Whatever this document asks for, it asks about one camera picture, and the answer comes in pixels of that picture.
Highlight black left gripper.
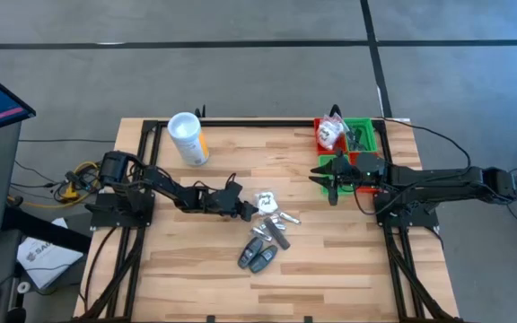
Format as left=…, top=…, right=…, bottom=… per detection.
left=202, top=179, right=259, bottom=223

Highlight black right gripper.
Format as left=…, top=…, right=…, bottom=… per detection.
left=308, top=150, right=389, bottom=206

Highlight clear vanity pack bag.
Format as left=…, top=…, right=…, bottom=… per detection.
left=323, top=113, right=346, bottom=135
left=315, top=125, right=344, bottom=152
left=253, top=191, right=280, bottom=216

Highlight dark grey long tube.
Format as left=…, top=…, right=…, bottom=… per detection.
left=263, top=216, right=292, bottom=251

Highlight black car key fobs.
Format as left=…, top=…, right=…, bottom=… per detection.
left=236, top=236, right=265, bottom=270

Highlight black comb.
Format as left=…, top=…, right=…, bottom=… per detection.
left=346, top=125, right=370, bottom=152

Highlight grey hair dryer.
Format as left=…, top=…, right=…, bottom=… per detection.
left=248, top=244, right=280, bottom=275

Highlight white wipes canister orange label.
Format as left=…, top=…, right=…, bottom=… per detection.
left=167, top=111, right=211, bottom=167

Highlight white printed booklet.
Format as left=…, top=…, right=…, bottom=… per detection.
left=16, top=218, right=84, bottom=291

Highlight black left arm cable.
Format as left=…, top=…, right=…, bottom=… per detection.
left=186, top=172, right=241, bottom=194

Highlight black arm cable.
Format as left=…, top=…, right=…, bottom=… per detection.
left=377, top=117, right=471, bottom=170
left=186, top=172, right=241, bottom=194

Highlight black aluminium table frame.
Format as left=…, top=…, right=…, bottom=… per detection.
left=78, top=118, right=460, bottom=323

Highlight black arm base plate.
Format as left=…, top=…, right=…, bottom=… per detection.
left=88, top=192, right=154, bottom=229
left=373, top=192, right=440, bottom=229

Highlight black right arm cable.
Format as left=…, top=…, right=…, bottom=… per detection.
left=377, top=117, right=471, bottom=170

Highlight yellow floor cable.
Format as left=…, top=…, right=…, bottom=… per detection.
left=8, top=161, right=102, bottom=210

